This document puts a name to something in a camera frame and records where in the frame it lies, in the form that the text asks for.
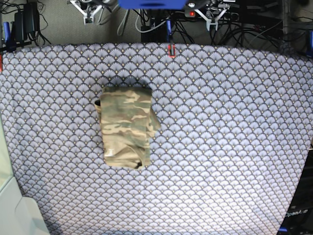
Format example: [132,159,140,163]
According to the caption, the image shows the patterned blue tablecloth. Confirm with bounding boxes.
[0,43,313,235]

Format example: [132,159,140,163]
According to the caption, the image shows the camouflage T-shirt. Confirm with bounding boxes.
[94,87,160,169]

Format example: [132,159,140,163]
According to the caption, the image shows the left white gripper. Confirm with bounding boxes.
[188,0,235,31]

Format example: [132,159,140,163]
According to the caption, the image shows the black power adapter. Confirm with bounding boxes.
[14,1,40,43]

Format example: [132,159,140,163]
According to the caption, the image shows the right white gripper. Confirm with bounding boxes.
[69,0,110,24]

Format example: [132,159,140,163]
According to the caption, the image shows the black OpenArm case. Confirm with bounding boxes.
[278,150,313,235]

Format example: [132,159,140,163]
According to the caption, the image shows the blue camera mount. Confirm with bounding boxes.
[118,0,187,10]

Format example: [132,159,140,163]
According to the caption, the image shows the black power strip red switch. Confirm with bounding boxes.
[183,8,232,22]

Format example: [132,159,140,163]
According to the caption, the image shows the red black table clamp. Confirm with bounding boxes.
[168,44,176,58]

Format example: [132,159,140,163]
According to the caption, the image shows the black box under table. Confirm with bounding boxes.
[141,25,167,43]

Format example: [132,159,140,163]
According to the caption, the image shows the white plastic bin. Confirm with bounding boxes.
[0,127,49,235]

